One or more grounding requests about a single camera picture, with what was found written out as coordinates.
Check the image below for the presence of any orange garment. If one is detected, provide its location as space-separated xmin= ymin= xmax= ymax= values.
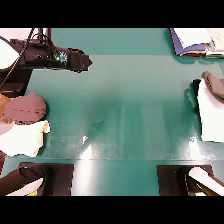
xmin=0 ymin=93 xmax=13 ymax=121

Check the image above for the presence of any white garment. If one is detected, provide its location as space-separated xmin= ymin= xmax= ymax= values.
xmin=0 ymin=119 xmax=51 ymax=159
xmin=172 ymin=28 xmax=214 ymax=52
xmin=196 ymin=78 xmax=224 ymax=144
xmin=204 ymin=28 xmax=224 ymax=60

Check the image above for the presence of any brown garment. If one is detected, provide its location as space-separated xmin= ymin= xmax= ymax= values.
xmin=201 ymin=70 xmax=224 ymax=101
xmin=3 ymin=92 xmax=48 ymax=125

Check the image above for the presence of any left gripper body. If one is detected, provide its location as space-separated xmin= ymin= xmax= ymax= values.
xmin=67 ymin=47 xmax=93 ymax=74

